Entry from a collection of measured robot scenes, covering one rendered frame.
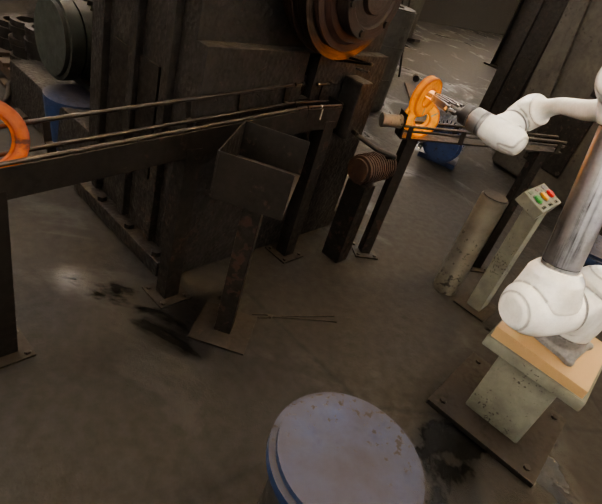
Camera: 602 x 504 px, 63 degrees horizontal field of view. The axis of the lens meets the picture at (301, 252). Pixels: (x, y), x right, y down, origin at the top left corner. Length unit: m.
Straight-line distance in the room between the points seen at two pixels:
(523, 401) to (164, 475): 1.13
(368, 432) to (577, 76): 3.55
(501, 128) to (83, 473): 1.62
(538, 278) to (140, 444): 1.15
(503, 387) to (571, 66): 2.97
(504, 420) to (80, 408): 1.34
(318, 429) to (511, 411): 0.94
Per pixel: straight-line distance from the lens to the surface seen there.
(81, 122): 2.48
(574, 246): 1.43
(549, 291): 1.44
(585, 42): 4.29
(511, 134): 1.82
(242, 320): 1.82
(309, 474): 0.98
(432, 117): 2.19
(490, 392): 1.83
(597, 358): 1.82
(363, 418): 1.10
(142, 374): 1.61
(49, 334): 1.72
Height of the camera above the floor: 1.23
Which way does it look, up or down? 33 degrees down
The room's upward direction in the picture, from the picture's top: 18 degrees clockwise
